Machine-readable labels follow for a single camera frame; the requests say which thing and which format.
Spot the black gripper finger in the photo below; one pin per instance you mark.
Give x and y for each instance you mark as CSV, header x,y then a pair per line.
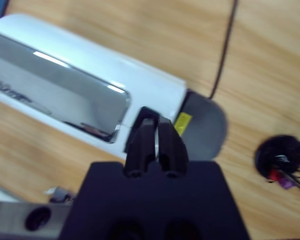
x,y
140,150
171,150

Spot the white capsule coffee machine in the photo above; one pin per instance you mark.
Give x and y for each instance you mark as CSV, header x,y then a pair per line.
x,y
145,82

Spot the red coffee capsule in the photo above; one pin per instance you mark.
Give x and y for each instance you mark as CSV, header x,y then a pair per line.
x,y
275,175

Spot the purple coffee capsule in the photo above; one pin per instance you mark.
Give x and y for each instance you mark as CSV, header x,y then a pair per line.
x,y
286,183

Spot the clear water tank black lid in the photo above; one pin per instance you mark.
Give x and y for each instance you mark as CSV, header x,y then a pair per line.
x,y
205,130

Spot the white paper tag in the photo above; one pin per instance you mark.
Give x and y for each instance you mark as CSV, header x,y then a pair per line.
x,y
49,192

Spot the black capsule holder with rods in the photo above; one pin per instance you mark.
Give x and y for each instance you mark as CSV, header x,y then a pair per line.
x,y
280,150

